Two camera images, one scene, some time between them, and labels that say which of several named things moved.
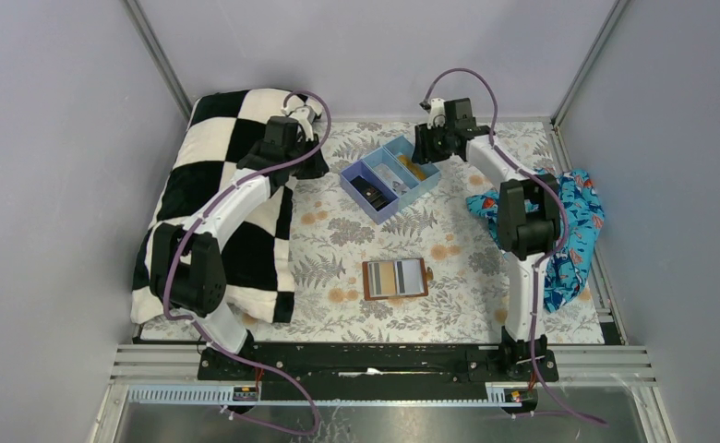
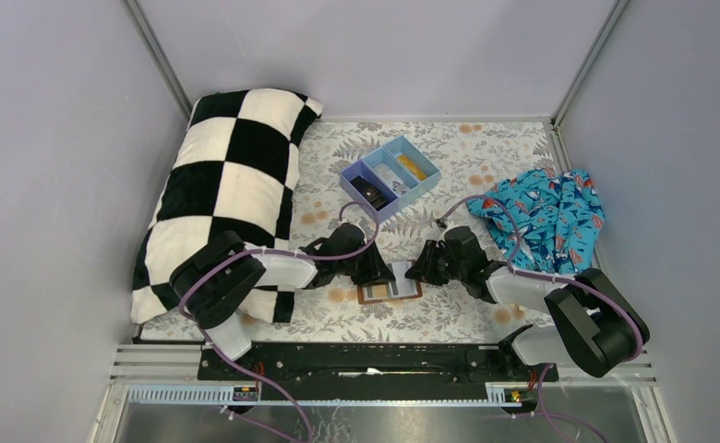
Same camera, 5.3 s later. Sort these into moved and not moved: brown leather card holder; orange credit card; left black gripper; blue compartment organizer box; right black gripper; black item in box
Moved: left black gripper; right black gripper
Not moved: black item in box; orange credit card; brown leather card holder; blue compartment organizer box
